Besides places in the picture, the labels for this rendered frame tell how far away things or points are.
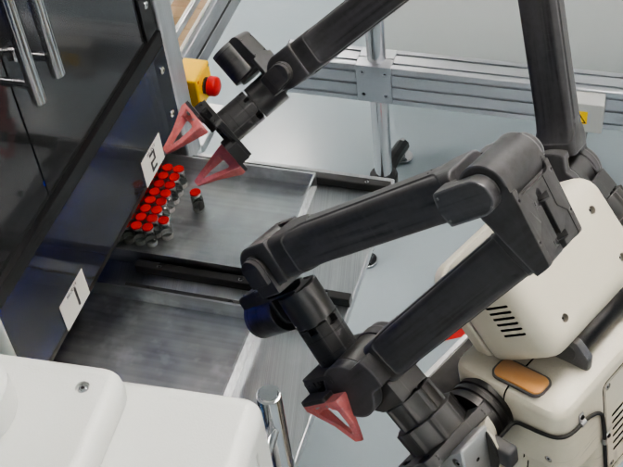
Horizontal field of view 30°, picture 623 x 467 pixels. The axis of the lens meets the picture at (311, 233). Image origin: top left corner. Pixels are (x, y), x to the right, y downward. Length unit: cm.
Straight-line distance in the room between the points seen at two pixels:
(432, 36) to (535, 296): 235
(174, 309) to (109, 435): 101
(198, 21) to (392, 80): 65
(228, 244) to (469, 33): 169
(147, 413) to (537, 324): 52
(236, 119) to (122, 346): 45
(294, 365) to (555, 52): 68
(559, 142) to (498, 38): 200
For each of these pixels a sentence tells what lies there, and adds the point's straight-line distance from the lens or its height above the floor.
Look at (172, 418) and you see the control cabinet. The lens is 106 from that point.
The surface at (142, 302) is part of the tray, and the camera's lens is 207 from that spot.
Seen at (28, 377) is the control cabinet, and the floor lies 158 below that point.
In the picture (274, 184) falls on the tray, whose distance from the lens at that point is 223.
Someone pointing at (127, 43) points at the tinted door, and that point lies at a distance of 200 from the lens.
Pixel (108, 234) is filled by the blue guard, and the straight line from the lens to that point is 200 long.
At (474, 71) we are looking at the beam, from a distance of 299.
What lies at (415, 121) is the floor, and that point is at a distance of 369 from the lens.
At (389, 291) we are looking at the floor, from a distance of 319.
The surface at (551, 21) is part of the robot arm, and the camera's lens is 160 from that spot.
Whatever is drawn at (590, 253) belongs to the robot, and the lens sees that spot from 145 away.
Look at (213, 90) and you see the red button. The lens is 228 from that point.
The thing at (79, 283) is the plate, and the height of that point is 103.
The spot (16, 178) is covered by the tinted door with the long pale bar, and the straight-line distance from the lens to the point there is 172.
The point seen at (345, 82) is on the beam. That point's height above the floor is 49.
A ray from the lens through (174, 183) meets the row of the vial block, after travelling 220.
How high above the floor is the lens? 240
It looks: 45 degrees down
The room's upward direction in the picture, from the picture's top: 7 degrees counter-clockwise
